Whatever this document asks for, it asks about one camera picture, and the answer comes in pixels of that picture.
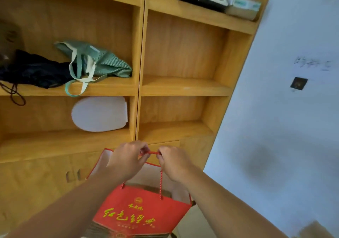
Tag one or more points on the white oval lid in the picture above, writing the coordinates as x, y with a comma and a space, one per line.
100, 114

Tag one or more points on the white and green box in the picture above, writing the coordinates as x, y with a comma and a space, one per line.
242, 6

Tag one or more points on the person's left forearm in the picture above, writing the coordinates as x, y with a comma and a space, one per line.
66, 208

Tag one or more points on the black cloth bag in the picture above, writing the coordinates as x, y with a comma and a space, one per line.
31, 71

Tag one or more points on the person's left hand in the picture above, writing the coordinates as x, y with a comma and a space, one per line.
126, 161

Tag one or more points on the person's right forearm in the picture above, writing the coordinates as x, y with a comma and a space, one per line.
225, 206

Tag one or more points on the wooden shelf cabinet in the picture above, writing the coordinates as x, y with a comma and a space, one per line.
119, 86

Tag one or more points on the green striped tote bag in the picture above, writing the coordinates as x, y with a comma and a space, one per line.
98, 61

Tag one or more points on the person's left fingers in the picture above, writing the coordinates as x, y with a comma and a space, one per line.
144, 151

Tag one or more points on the person's right fingers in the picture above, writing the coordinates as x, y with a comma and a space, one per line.
162, 157

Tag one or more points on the brown cardboard box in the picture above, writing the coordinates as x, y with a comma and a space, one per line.
313, 231

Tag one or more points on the dark wall socket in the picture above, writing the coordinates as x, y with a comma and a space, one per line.
298, 83

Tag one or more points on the red paper gift bag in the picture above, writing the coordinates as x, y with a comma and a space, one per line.
143, 206

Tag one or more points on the person's right hand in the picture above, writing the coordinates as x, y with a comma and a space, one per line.
174, 163

